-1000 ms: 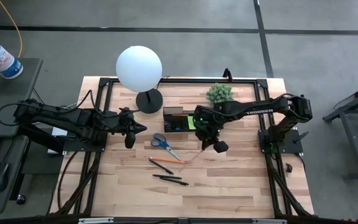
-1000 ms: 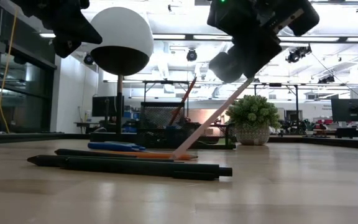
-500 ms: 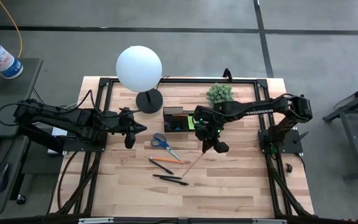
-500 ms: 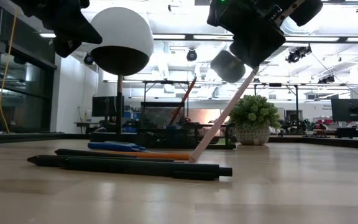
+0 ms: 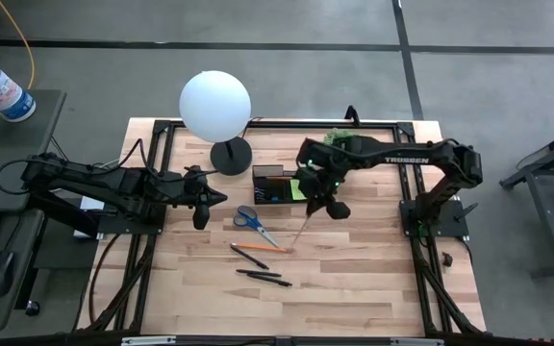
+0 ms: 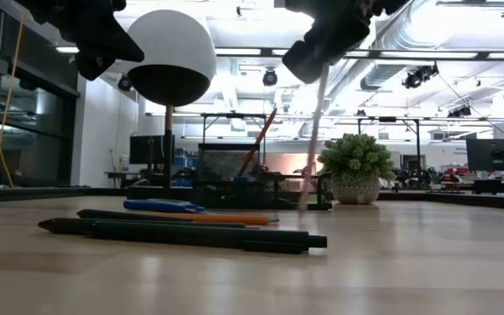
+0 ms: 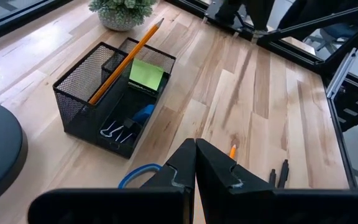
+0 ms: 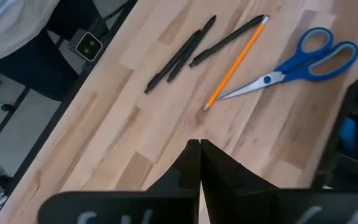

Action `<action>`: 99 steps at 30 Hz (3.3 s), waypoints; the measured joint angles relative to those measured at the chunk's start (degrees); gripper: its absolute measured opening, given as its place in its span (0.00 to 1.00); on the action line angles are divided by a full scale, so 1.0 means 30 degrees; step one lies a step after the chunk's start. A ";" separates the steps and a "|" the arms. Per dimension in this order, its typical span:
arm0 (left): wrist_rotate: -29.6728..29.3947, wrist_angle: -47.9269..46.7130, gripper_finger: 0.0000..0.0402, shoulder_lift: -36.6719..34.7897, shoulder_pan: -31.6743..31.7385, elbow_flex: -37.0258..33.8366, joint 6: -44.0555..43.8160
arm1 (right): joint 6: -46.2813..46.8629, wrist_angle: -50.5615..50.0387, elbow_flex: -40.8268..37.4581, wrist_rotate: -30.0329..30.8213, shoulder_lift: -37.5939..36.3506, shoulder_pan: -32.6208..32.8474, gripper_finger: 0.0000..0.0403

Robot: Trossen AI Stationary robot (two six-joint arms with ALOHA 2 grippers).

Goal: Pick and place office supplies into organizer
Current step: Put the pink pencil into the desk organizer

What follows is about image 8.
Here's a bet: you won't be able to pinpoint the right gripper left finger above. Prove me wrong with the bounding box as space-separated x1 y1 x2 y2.
37 139 202 224

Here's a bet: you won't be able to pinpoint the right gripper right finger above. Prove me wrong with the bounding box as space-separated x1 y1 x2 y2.
200 139 358 224

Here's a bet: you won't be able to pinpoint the blue-handled scissors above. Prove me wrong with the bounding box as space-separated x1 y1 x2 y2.
217 26 358 101

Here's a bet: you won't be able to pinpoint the black pen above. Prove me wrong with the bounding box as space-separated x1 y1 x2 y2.
144 29 203 95
166 14 218 84
188 14 265 68

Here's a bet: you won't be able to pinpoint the orange pencil with eraser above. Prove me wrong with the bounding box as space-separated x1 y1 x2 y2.
203 16 270 111

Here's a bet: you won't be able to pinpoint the person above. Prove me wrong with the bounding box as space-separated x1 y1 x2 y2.
0 0 105 102

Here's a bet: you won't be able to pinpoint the black aluminium table frame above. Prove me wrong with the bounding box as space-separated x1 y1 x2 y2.
4 0 139 195

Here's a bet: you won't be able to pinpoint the small table-level camera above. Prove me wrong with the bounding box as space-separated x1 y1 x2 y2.
68 29 104 62

